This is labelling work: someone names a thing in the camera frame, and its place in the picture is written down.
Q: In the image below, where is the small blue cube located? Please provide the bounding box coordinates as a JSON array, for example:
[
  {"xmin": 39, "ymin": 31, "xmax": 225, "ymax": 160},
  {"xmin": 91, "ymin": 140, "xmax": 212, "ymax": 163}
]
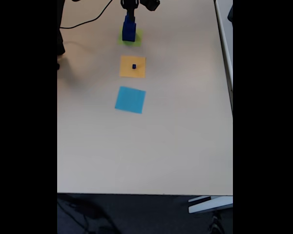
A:
[{"xmin": 123, "ymin": 20, "xmax": 137, "ymax": 33}]

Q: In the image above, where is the green paper square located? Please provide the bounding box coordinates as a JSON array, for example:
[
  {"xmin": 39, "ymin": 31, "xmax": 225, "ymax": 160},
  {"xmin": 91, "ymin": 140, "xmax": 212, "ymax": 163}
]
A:
[{"xmin": 117, "ymin": 28, "xmax": 144, "ymax": 47}]

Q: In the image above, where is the orange paper square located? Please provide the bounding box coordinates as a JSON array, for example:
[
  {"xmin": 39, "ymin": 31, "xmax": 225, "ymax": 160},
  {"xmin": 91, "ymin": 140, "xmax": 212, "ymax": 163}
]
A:
[{"xmin": 119, "ymin": 55, "xmax": 147, "ymax": 79}]

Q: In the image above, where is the light blue paper square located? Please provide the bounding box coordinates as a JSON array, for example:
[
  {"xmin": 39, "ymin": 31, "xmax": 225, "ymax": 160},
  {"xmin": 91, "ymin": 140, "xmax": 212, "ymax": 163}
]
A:
[{"xmin": 114, "ymin": 85, "xmax": 147, "ymax": 115}]

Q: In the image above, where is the large blue cube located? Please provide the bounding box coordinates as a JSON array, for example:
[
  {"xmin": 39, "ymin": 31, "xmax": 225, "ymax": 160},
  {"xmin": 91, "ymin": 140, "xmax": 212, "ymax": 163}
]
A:
[{"xmin": 122, "ymin": 24, "xmax": 138, "ymax": 42}]

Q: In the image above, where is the white side table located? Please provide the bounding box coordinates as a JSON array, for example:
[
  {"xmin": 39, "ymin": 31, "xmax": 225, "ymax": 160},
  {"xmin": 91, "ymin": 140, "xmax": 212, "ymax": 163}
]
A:
[{"xmin": 213, "ymin": 0, "xmax": 233, "ymax": 115}]

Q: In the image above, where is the white table leg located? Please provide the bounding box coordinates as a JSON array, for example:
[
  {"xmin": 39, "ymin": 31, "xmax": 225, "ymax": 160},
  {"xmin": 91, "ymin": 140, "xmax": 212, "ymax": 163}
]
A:
[{"xmin": 188, "ymin": 195, "xmax": 233, "ymax": 215}]

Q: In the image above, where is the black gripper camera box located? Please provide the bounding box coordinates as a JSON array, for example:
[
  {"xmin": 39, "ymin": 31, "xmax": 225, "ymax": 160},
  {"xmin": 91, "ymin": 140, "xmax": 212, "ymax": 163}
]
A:
[{"xmin": 139, "ymin": 0, "xmax": 161, "ymax": 12}]

